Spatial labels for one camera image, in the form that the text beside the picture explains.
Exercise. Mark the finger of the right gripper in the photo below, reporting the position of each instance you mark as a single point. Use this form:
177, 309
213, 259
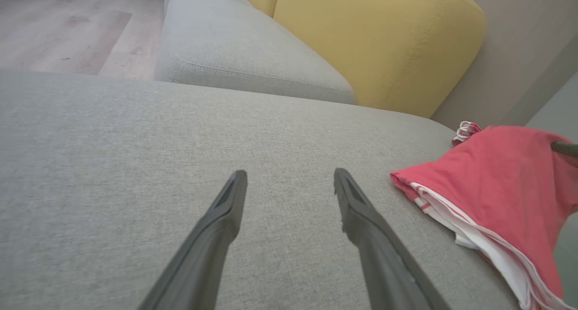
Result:
566, 148

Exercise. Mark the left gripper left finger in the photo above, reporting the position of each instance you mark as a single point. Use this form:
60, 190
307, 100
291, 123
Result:
212, 242

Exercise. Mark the large yellow sofa back cushion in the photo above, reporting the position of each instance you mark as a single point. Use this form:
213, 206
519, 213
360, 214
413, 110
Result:
384, 43

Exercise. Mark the large grey sofa ottoman cushion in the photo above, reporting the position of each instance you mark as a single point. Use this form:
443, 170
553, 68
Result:
135, 165

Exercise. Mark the red Bulls 23 jersey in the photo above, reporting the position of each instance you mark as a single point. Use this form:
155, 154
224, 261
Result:
496, 188

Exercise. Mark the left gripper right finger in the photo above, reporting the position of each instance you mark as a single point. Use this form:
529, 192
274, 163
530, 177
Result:
379, 255

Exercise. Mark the beige partition panel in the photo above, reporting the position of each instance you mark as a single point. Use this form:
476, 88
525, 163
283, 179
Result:
519, 39

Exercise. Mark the red shorts with white stripes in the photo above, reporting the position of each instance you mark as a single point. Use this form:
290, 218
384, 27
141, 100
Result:
466, 133

